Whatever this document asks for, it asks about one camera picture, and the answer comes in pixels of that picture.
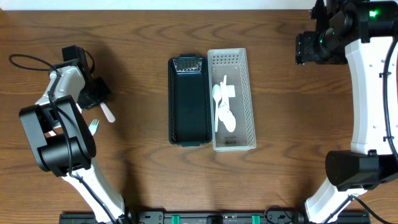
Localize white plastic spoon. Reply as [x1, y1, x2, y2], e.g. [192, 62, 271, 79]
[218, 104, 236, 133]
[212, 84, 222, 132]
[220, 82, 230, 109]
[220, 75, 228, 91]
[100, 102, 116, 123]

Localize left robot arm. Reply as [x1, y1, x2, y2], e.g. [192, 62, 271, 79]
[19, 45, 136, 223]

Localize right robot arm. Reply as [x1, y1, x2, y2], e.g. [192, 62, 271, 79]
[295, 0, 397, 223]

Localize white plastic fork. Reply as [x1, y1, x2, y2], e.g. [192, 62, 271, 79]
[88, 119, 100, 136]

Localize black plastic basket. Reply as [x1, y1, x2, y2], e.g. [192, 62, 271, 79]
[168, 54, 212, 147]

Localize white label sticker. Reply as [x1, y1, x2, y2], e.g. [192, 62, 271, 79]
[226, 85, 236, 98]

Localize clear plastic basket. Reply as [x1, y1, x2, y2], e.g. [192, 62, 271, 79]
[208, 48, 256, 152]

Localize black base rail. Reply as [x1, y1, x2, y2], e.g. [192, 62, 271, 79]
[58, 207, 371, 224]

